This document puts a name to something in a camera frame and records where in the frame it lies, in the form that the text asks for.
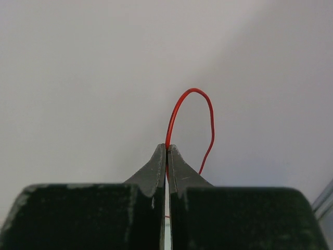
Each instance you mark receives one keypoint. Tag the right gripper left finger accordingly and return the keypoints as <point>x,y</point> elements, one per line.
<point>128,215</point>

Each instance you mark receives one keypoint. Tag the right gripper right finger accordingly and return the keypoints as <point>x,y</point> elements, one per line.
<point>204,216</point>

